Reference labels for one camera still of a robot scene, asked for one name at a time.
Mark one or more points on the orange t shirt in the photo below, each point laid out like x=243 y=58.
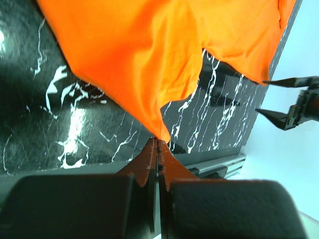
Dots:
x=146 y=53

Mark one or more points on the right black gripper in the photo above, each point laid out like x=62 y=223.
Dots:
x=305 y=109

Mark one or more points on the aluminium frame rail front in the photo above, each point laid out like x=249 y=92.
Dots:
x=225 y=167

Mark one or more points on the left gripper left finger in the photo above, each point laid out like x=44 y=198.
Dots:
x=87 y=206

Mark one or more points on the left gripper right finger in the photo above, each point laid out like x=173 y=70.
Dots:
x=194 y=208

